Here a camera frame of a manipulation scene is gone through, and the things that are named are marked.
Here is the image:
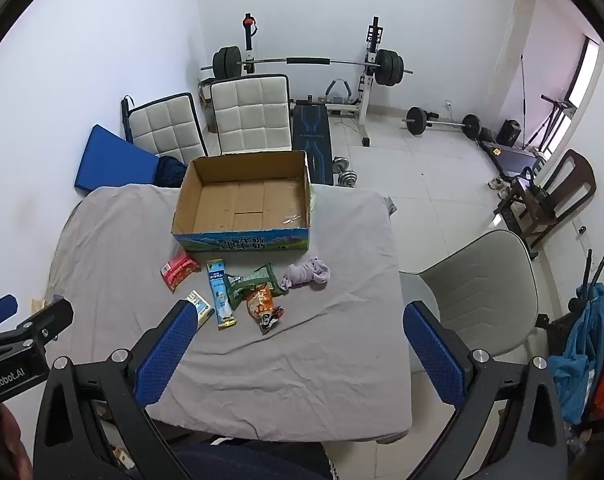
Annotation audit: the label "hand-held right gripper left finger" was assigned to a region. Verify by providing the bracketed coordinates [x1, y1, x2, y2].
[32, 300, 216, 480]

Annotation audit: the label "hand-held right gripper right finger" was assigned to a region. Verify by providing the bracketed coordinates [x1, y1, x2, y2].
[403, 301, 569, 480]

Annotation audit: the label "white and blue packet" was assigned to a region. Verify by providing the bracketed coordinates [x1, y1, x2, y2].
[186, 290, 215, 328]

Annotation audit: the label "long blue snack packet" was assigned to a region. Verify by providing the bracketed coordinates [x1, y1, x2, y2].
[205, 258, 239, 331]

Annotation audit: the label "red snack packet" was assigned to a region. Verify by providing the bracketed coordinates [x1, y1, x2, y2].
[161, 251, 202, 294]

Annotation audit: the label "orange snack packet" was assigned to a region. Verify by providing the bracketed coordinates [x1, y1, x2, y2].
[244, 285, 286, 336]

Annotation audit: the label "green snack packet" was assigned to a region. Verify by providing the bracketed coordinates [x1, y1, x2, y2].
[225, 263, 283, 309]

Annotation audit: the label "purple cloth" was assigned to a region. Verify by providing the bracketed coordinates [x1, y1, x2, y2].
[280, 256, 331, 291]

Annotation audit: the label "printed cardboard box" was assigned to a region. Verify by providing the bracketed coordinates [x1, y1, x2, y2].
[171, 149, 313, 252]

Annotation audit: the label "person's left hand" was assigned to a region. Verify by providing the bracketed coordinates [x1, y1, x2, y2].
[0, 402, 34, 480]

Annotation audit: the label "grey office chair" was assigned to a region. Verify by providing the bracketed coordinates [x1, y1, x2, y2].
[399, 230, 540, 376]

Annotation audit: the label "grey table cloth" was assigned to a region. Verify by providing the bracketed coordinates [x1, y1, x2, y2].
[47, 182, 414, 443]

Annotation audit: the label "person's dark clothing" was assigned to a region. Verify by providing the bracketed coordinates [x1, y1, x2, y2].
[174, 437, 333, 480]

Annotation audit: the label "blue garment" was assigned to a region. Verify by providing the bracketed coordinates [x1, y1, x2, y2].
[547, 282, 604, 426]

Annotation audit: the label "blue foam mat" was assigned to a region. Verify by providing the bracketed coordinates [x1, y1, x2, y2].
[73, 125, 160, 196]

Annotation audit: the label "dark blue quilted cloth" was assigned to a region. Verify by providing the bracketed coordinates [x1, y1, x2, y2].
[154, 155, 189, 191]

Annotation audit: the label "black rods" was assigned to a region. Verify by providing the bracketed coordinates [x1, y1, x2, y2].
[581, 249, 604, 293]

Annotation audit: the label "black treadmill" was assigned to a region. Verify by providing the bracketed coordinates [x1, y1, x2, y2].
[477, 140, 545, 176]

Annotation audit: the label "black and blue rod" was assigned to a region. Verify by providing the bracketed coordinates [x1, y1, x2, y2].
[121, 95, 135, 142]

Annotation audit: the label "white padded chair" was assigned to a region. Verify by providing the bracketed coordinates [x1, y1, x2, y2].
[122, 92, 209, 166]
[209, 74, 294, 156]

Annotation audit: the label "dark wooden chair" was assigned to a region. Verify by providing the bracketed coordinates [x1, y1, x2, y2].
[494, 149, 598, 261]

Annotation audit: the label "short barbell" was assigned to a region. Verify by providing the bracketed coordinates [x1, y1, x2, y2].
[401, 106, 483, 140]

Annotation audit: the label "black speaker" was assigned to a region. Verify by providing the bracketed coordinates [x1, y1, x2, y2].
[497, 119, 522, 148]

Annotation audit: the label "black and blue weight bench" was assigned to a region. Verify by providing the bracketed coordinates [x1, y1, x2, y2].
[289, 95, 335, 183]

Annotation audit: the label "white barbell rack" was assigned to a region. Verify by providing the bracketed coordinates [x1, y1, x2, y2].
[240, 12, 383, 148]

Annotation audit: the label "window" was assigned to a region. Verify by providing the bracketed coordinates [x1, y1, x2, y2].
[567, 37, 603, 111]

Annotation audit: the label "long barbell with black plates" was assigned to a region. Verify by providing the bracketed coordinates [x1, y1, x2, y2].
[200, 46, 414, 87]

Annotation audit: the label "grey metal handle bar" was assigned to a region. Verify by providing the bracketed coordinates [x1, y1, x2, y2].
[323, 78, 355, 108]

